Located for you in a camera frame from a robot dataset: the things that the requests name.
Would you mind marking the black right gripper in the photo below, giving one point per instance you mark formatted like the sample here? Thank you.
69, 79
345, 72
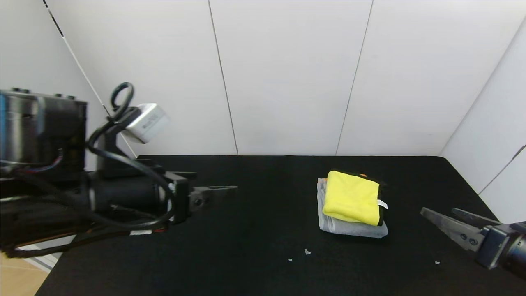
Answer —
494, 246

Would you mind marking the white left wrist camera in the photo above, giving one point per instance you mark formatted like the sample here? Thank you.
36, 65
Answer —
146, 123

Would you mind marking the yellow towel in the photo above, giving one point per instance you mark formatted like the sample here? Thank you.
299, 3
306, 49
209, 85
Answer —
349, 197

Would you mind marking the grey towel with orange marks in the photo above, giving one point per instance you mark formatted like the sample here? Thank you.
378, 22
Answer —
353, 229

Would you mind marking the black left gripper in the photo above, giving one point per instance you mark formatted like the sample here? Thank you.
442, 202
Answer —
181, 198

